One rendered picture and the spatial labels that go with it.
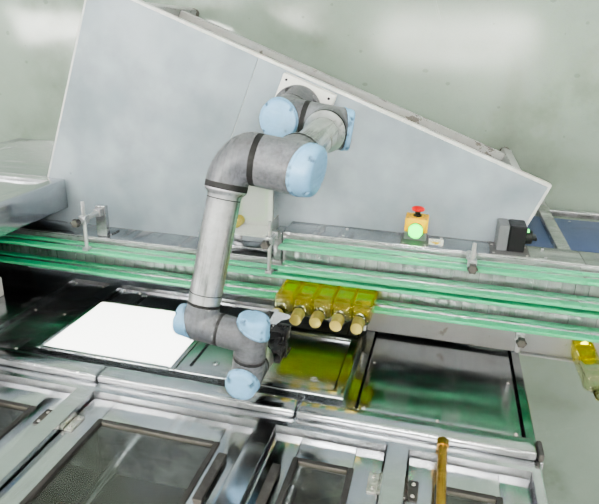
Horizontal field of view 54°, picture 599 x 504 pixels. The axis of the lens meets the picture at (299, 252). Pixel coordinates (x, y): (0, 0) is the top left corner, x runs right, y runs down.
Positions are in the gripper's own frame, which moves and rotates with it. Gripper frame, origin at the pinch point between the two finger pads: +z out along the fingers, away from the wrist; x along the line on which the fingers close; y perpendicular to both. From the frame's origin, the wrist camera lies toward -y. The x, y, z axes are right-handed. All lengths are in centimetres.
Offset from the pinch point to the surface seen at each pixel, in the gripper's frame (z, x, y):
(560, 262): 29, 14, 77
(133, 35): 42, 74, -60
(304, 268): 23.5, 6.5, 2.8
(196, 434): -32.8, -16.6, -10.0
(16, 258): 23, -1, -102
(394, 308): 23.5, -3.6, 31.3
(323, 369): -1.9, -12.8, 14.7
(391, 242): 30.3, 15.2, 28.4
